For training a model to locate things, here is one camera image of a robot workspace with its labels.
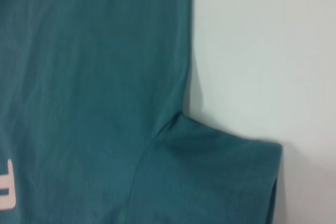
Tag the teal t-shirt with beige print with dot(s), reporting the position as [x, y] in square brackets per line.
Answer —
[105, 77]

